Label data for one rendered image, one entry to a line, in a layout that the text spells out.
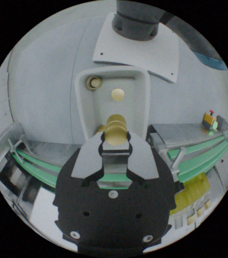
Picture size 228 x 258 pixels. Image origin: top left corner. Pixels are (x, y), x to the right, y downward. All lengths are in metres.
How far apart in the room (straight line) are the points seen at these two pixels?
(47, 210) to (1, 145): 0.50
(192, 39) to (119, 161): 0.39
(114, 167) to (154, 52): 0.39
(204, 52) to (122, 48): 0.22
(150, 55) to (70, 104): 0.32
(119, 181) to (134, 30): 0.44
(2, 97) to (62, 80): 3.41
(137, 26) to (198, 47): 0.15
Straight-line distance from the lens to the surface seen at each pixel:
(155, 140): 0.24
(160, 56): 0.31
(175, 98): 0.36
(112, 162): 0.29
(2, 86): 3.78
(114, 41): 0.30
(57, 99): 0.36
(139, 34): 0.28
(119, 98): 0.21
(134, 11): 0.23
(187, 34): 0.20
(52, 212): 0.53
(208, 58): 0.21
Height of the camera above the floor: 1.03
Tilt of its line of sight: 61 degrees down
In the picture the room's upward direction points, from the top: 175 degrees counter-clockwise
